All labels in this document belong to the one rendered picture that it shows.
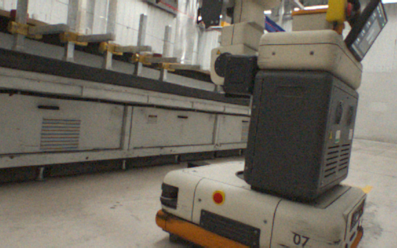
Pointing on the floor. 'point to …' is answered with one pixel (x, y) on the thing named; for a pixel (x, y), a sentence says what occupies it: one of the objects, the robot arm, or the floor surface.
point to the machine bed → (89, 121)
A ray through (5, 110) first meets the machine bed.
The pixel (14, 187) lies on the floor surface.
